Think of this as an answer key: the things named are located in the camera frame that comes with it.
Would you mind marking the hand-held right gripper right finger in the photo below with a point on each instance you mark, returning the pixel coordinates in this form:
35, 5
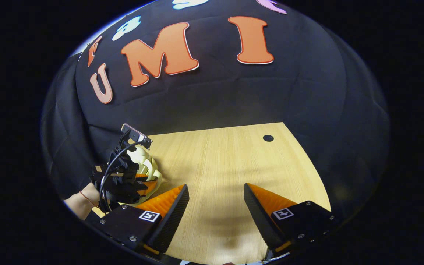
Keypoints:
261, 221

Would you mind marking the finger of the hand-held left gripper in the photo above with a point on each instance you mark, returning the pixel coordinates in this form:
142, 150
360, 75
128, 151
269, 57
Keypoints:
150, 186

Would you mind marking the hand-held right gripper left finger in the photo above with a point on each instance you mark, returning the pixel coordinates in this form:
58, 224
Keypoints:
171, 221

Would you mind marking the cream suitcase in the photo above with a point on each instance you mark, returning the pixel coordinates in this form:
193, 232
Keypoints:
149, 165

